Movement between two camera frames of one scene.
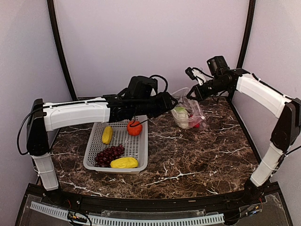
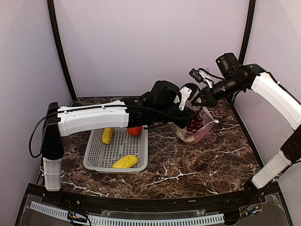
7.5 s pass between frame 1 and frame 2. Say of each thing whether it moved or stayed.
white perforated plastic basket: stayed
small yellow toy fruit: stayed
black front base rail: stayed
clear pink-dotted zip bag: moved
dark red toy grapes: moved
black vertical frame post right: stayed
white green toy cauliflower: moved
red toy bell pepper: moved
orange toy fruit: stayed
